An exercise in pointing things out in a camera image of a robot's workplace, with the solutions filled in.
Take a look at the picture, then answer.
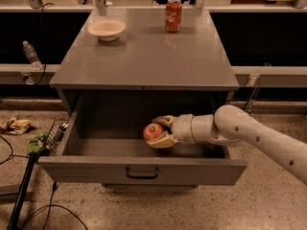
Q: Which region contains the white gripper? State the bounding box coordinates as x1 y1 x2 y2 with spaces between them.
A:
146 114 195 149

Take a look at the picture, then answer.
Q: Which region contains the red apple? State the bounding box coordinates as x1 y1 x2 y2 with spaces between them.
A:
143 123 164 140

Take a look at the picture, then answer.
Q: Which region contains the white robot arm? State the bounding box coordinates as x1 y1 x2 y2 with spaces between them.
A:
143 104 307 184

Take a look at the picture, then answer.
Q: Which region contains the grey open top drawer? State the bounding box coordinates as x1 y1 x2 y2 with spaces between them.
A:
39 91 247 186

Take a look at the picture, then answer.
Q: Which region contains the grey metal cabinet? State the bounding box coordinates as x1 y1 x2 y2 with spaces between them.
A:
52 8 239 125

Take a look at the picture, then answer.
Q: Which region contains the white paper bowl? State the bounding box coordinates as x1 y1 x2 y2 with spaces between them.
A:
88 18 126 41

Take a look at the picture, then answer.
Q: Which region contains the red cola can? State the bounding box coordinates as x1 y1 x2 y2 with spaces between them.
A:
165 0 182 33

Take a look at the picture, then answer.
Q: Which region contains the green snack bag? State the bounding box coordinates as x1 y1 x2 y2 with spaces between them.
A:
27 130 49 153

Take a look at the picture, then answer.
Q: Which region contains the black metal pole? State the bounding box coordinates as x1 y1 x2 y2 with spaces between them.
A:
7 152 39 230

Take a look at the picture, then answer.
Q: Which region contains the clear plastic water bottle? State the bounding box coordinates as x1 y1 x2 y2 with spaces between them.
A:
23 41 43 71

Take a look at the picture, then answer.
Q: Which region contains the black drawer handle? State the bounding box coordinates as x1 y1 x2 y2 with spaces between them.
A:
126 168 159 180

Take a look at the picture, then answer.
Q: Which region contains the metal bracket clamp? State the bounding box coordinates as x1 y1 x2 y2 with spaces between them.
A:
246 74 260 115

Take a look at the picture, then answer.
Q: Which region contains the wire mesh basket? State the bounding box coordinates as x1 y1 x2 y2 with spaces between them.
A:
43 119 69 156

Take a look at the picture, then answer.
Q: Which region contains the black floor cable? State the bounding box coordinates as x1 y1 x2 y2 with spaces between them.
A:
19 181 89 230

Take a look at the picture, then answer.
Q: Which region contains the black hanging cable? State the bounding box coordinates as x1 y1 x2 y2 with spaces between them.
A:
35 2 55 85

